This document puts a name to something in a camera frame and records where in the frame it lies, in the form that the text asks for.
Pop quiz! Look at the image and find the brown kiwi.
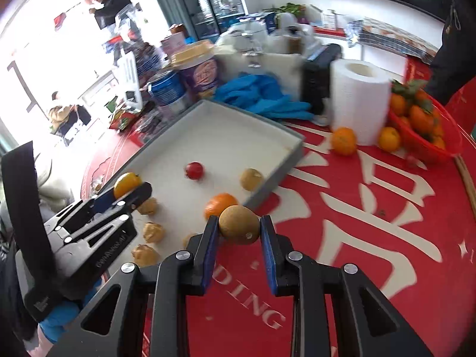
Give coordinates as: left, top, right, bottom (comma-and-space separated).
218, 205, 261, 246

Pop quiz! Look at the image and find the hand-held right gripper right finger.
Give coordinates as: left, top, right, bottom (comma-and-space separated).
259, 215, 434, 357

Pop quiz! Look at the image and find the white fleece garment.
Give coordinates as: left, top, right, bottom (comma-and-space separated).
35, 156, 73, 212

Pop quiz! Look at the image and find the white fluffy bag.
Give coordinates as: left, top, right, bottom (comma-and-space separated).
216, 41, 303, 82

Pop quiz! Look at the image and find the red plastic basket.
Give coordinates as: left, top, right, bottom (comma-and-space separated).
389, 93, 464, 164

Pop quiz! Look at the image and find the blue tin can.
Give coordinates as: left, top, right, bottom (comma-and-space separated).
147, 71, 190, 118

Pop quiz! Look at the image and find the plaid cloth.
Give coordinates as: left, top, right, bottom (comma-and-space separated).
344, 17, 439, 64

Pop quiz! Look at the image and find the white paper towel roll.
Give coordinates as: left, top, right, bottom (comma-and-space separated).
330, 59, 393, 145

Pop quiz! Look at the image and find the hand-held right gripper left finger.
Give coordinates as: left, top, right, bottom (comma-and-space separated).
46, 216, 220, 357

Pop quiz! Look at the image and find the orange tangerine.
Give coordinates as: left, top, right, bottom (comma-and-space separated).
204, 192, 239, 221
378, 126, 401, 152
331, 127, 358, 156

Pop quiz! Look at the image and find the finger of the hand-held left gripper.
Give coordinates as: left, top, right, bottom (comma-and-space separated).
56, 181, 153, 253
44, 188, 117, 236

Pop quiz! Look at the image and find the glass door cabinet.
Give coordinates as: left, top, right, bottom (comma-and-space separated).
169, 0, 248, 41

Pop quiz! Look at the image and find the grey tray with white inside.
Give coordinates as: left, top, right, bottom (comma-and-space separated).
95, 99, 303, 268

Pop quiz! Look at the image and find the tan husked groundcherry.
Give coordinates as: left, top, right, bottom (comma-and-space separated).
143, 222, 165, 243
139, 198, 160, 215
131, 244, 160, 267

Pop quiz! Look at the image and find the red tomato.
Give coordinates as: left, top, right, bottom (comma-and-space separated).
185, 162, 205, 181

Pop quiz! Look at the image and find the pair of blue rubber gloves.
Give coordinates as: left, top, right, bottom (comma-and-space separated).
214, 74, 313, 120

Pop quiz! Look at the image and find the purple drink cup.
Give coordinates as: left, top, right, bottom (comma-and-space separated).
171, 43, 220, 101

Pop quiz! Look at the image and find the pile of leafy tangerines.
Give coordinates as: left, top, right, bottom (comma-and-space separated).
390, 80, 447, 149

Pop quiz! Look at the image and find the person's left hand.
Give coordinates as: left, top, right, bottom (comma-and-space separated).
39, 299, 82, 343

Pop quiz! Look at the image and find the red printed tablecloth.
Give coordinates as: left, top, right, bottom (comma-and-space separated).
80, 54, 476, 357

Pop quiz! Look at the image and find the red green snack packet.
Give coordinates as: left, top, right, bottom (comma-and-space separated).
108, 109, 140, 131

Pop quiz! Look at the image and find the green leafy plant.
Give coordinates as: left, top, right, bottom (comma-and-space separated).
275, 3, 307, 17

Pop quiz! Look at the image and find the small yellow-brown fruit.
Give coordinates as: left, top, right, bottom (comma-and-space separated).
240, 168, 264, 192

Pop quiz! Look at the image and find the large yellow orange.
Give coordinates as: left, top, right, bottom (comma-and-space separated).
113, 172, 144, 199

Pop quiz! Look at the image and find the long wooden stick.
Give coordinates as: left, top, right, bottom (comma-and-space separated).
455, 154, 476, 212

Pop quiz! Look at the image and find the white plastic stand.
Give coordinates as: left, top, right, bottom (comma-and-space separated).
119, 50, 144, 108

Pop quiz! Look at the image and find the black electronic device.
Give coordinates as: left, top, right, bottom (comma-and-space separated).
301, 43, 343, 116

